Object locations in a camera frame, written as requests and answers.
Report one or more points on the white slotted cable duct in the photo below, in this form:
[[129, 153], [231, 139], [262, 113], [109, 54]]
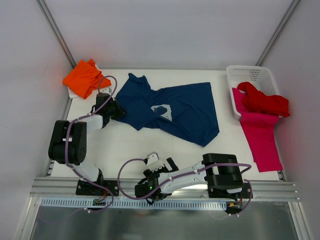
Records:
[[122, 203]]

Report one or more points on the white plastic basket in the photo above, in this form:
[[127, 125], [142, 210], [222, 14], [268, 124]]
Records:
[[260, 77]]

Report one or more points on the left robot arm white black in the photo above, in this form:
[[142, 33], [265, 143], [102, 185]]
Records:
[[68, 144]]

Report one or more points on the pink t shirt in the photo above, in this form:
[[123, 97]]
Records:
[[259, 130]]

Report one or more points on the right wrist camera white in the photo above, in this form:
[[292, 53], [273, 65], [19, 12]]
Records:
[[153, 162]]

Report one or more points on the corner metal profile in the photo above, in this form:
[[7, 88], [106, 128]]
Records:
[[56, 31], [293, 6]]

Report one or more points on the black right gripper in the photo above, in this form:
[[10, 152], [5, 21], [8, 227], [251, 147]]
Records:
[[165, 169]]

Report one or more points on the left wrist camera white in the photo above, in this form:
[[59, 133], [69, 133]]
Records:
[[107, 90]]

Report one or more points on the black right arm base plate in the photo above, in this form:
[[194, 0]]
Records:
[[217, 192]]

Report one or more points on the red t shirt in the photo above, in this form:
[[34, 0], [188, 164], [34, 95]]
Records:
[[256, 101]]

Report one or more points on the orange folded t shirt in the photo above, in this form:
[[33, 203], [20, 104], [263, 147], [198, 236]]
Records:
[[85, 78]]

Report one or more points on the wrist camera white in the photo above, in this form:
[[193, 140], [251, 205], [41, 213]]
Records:
[[107, 90], [153, 162]]

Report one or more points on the left corner metal profile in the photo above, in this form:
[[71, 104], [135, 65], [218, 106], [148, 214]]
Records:
[[56, 31]]

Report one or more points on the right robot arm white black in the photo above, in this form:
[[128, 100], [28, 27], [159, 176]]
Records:
[[218, 171]]

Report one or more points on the right corner metal profile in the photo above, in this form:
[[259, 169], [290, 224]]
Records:
[[293, 6]]

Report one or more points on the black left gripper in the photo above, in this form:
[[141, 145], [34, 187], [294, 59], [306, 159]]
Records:
[[114, 109]]

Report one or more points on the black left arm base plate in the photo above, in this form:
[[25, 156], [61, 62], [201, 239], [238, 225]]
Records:
[[87, 189]]

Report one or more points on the blue printed t shirt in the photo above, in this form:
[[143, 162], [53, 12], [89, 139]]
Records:
[[185, 111]]

